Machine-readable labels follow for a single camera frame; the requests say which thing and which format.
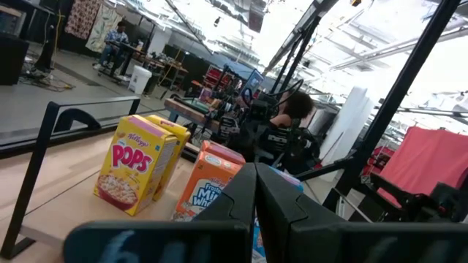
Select light floral cloth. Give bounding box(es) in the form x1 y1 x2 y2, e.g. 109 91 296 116
85 4 124 54

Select wooden workbench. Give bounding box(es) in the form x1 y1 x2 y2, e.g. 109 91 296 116
163 96 222 133

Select floor cables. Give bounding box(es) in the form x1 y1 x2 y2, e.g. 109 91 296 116
18 54 77 92

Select black cabinet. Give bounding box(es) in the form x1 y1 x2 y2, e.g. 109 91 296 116
0 32 30 86

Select black metal shelf frame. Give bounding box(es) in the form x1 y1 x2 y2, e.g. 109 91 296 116
0 95 142 260

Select black floor stand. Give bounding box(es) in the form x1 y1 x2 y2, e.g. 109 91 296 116
34 23 56 73

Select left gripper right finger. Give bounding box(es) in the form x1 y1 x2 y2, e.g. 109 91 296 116
255 162 468 263

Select black rig struts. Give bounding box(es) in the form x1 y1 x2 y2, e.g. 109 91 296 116
263 0 339 96

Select white trash bin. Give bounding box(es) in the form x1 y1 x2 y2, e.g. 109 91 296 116
127 64 153 95

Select red cloth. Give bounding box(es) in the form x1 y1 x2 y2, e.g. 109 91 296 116
376 126 468 209

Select person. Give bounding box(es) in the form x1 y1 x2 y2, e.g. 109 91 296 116
92 20 129 72
269 90 316 129

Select red storage rack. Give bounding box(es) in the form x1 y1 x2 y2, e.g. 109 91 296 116
203 64 238 91

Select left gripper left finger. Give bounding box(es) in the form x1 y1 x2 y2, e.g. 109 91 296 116
64 162 257 263

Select dark floral cloth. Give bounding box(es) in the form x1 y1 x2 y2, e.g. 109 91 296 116
64 0 102 40

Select blue monitor screen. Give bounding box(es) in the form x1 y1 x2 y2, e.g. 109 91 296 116
241 68 265 95

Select blue cereal box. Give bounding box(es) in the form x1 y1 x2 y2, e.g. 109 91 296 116
252 166 305 263

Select black table edge rail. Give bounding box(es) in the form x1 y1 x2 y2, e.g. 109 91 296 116
0 107 201 164

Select thick black rig post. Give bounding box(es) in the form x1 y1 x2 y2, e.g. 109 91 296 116
321 0 462 213

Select grey monitor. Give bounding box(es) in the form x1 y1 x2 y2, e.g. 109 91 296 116
0 4 27 37

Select white panel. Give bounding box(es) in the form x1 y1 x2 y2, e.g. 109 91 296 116
319 86 374 182

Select black clamp bracket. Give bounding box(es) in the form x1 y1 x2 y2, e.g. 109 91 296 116
429 181 468 224

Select yellow Pops cereal box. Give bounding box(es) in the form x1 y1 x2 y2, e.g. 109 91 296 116
93 114 179 217
145 113 192 202

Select black arched bracket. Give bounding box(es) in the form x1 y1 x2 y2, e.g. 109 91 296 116
53 107 102 134

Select black desk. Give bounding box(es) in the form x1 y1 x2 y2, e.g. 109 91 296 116
109 39 147 77

